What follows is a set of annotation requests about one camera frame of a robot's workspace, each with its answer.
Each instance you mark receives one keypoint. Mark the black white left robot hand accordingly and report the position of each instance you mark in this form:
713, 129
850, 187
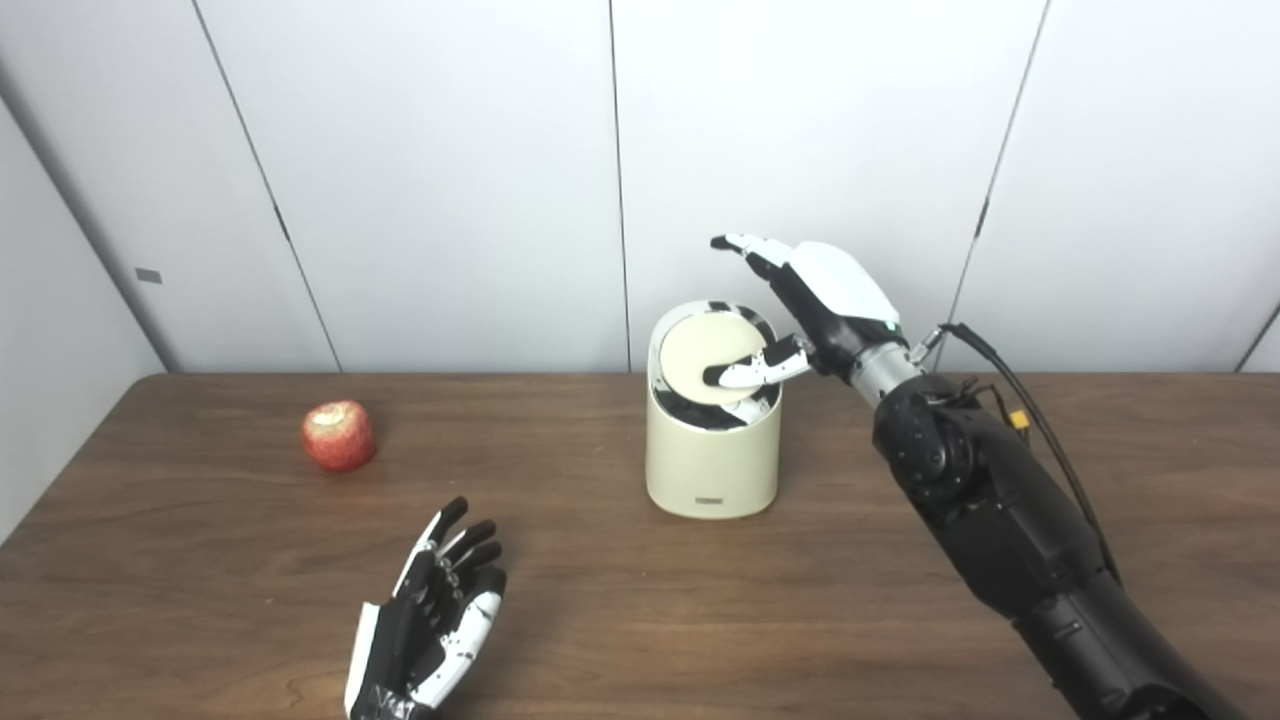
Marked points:
400, 640

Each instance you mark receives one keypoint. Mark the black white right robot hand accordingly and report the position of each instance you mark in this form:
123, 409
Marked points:
840, 310

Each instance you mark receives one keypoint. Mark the cream round bin lid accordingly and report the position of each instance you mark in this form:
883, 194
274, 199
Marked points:
690, 355

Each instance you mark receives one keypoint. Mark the red apple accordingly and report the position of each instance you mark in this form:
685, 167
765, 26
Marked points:
340, 438

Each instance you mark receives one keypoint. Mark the cream-colored bin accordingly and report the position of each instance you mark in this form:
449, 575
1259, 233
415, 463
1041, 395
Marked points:
710, 465

